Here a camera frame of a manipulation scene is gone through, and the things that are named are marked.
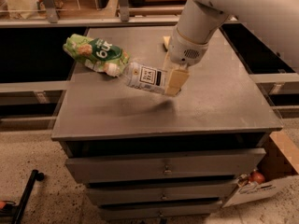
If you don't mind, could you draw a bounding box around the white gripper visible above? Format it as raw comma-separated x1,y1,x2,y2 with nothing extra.
163,25,208,96

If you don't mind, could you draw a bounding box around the clear plastic water bottle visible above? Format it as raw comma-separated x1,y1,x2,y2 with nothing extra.
104,62,166,94

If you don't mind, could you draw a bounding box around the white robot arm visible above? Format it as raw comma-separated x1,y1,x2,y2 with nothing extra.
164,0,299,96

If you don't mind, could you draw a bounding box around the yellow sponge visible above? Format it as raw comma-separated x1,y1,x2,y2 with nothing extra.
163,36,170,51

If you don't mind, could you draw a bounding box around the green snack bag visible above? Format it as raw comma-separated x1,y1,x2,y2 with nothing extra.
63,34,130,77

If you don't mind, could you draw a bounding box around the grey drawer cabinet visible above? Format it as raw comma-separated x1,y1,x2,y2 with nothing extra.
52,33,281,210

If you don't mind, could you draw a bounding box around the middle grey drawer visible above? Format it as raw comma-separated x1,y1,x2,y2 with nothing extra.
87,180,236,206

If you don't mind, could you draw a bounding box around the grey drawer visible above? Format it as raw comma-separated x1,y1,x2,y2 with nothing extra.
65,148,265,183
100,201,222,220
87,180,236,206

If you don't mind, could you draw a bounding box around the top grey drawer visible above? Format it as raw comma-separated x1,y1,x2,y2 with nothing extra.
65,148,265,183

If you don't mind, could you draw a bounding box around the red onion in box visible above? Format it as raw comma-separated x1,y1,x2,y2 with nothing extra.
250,170,265,184

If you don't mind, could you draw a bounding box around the bottom grey drawer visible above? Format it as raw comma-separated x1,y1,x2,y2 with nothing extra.
100,201,222,220

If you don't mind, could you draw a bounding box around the cardboard box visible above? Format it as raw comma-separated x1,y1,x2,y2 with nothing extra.
223,131,299,207

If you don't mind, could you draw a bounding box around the black stand leg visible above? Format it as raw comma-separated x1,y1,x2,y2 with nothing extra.
11,170,45,224

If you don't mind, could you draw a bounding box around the metal shelf rail frame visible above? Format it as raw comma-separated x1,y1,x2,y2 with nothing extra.
0,0,299,29

